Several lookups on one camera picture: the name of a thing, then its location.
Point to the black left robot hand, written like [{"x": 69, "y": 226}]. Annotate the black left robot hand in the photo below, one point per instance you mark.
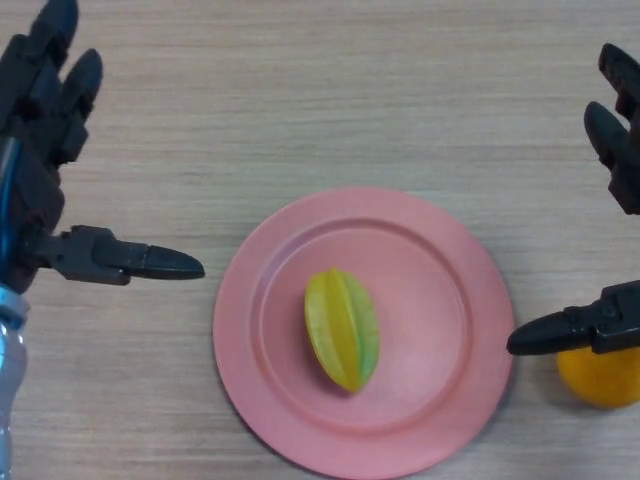
[{"x": 30, "y": 190}]

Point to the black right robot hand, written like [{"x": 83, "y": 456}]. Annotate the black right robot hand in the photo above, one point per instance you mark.
[{"x": 625, "y": 150}]

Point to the yellow green starfruit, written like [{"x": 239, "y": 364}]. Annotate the yellow green starfruit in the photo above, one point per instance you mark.
[{"x": 340, "y": 330}]

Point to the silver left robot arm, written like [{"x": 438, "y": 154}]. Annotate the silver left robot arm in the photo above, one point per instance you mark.
[{"x": 10, "y": 365}]

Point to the pink round plate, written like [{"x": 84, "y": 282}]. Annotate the pink round plate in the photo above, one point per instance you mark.
[{"x": 425, "y": 310}]

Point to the orange round fruit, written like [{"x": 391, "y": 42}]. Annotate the orange round fruit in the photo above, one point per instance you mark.
[{"x": 605, "y": 382}]

